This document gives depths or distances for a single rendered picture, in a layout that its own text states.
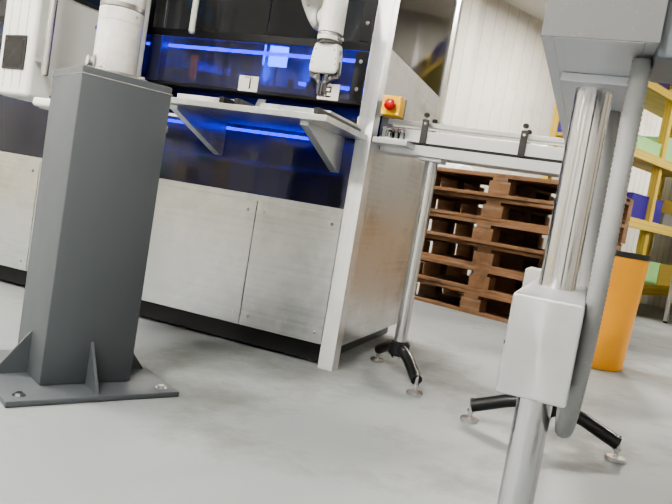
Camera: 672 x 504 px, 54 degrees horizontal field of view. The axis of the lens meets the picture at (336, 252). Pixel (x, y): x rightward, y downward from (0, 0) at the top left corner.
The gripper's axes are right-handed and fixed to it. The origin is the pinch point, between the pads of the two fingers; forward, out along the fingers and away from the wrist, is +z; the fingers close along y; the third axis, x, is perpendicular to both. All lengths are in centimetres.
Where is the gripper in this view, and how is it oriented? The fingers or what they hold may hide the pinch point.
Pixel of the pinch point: (321, 90)
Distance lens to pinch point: 228.1
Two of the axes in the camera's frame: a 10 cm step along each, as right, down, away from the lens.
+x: -3.6, 0.1, -9.3
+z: -1.7, 9.8, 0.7
